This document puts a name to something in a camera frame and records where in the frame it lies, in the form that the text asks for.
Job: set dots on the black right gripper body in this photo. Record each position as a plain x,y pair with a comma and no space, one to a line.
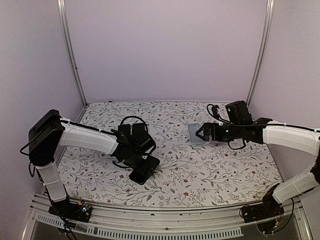
235,132

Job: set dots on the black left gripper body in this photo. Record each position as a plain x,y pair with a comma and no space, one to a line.
133,160

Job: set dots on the lilac silicone phone case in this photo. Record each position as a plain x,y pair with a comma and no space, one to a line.
213,141

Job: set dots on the light blue silicone phone case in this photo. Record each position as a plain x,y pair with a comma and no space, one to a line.
193,139

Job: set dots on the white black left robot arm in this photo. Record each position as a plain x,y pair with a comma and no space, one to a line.
53,132

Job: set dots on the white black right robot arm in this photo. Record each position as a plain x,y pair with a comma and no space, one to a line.
296,149

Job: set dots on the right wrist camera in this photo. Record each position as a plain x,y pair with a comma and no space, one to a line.
213,110

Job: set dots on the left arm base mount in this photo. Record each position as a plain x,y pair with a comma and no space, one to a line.
68,210

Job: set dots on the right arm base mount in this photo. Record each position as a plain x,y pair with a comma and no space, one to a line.
265,211

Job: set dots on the aluminium front rail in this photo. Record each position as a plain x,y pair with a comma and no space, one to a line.
123,222

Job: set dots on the aluminium right rear frame post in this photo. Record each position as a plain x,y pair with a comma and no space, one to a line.
268,16

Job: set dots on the aluminium frame post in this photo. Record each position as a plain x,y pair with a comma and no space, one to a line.
62,12
268,16

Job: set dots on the aluminium left rear frame post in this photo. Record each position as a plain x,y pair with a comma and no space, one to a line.
62,12

